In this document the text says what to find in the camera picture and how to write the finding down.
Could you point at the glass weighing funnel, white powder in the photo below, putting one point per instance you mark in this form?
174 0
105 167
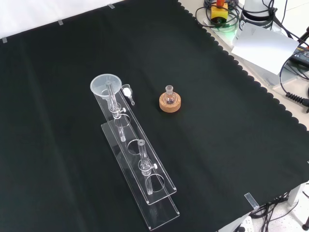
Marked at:
126 91

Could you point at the clear acrylic funnel stand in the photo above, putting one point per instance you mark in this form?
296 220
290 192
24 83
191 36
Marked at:
135 159

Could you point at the clear plastic funnel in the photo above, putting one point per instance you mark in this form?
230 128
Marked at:
99 84

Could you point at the small round-bottom glass flask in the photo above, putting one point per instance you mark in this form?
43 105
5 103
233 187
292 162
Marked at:
169 97

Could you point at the black bench cloth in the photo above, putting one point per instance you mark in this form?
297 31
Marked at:
217 145

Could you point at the clear tape strip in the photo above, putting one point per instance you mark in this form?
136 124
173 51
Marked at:
110 6
4 40
60 22
251 200

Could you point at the yellow stop button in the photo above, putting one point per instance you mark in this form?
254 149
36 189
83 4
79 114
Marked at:
218 13

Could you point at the white paper sheet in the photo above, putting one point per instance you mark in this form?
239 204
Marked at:
263 48

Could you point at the white power strip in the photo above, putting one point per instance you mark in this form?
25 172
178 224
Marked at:
245 224

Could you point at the black box with yellow label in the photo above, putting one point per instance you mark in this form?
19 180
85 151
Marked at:
301 56

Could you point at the white table leg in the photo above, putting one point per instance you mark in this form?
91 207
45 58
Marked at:
299 205

